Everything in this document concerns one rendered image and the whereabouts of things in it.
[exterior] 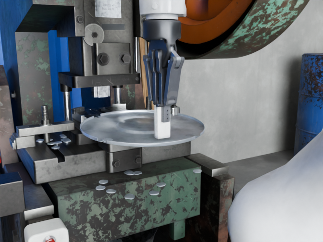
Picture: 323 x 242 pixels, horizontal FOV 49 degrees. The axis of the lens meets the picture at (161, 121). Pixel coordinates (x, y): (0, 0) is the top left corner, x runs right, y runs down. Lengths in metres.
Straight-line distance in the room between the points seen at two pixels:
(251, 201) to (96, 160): 0.61
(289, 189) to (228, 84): 2.49
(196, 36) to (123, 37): 0.30
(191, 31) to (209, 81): 1.52
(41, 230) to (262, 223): 0.48
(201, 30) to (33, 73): 0.54
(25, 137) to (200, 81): 1.85
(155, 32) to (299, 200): 0.44
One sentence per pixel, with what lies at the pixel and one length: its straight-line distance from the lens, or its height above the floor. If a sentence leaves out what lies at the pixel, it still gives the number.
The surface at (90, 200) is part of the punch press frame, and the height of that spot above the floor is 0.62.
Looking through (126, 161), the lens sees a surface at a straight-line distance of 0.93.
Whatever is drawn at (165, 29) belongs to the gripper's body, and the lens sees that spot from 0.68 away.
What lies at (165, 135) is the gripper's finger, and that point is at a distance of 0.74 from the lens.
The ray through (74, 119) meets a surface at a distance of 1.06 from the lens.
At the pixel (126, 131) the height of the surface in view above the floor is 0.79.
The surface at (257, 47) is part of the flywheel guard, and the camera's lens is 1.13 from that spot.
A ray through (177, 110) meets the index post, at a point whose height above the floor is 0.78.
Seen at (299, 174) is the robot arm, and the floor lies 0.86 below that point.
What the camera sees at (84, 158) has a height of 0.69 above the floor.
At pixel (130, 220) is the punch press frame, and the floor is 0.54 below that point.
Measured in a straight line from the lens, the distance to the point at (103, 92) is 1.03.
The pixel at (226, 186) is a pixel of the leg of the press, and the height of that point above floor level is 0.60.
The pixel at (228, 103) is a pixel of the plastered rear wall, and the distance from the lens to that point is 2.85.
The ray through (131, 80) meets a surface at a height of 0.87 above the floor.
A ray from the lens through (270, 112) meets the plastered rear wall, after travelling 3.21.
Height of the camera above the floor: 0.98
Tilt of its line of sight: 13 degrees down
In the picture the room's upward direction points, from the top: straight up
